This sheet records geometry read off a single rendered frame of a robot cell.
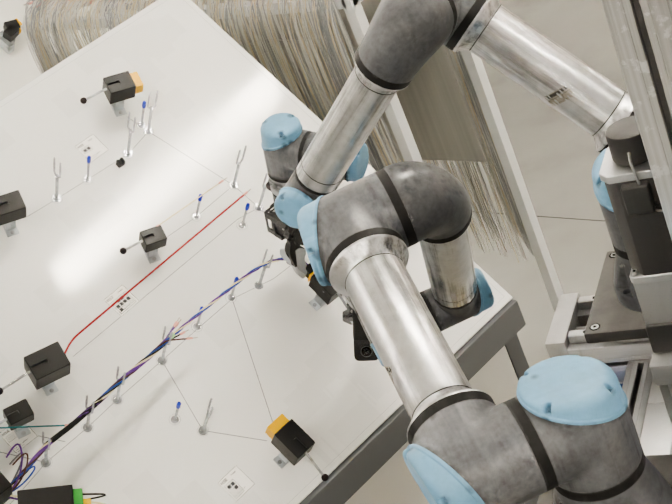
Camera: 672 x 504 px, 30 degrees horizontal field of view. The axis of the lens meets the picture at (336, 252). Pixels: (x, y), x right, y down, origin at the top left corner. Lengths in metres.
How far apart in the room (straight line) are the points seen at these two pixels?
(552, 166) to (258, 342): 2.68
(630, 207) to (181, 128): 1.32
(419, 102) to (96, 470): 1.53
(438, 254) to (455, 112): 1.51
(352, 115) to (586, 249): 2.49
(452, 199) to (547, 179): 3.13
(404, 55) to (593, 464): 0.70
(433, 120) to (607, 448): 2.04
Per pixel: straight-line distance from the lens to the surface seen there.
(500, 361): 2.69
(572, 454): 1.48
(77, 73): 2.73
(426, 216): 1.72
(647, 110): 1.42
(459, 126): 3.38
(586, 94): 1.97
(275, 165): 2.26
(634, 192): 1.56
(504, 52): 1.97
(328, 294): 2.42
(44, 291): 2.46
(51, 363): 2.28
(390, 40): 1.87
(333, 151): 2.02
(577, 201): 4.67
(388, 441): 2.44
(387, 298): 1.62
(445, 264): 1.91
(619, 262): 1.95
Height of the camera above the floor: 2.28
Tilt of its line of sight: 27 degrees down
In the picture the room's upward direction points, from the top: 24 degrees counter-clockwise
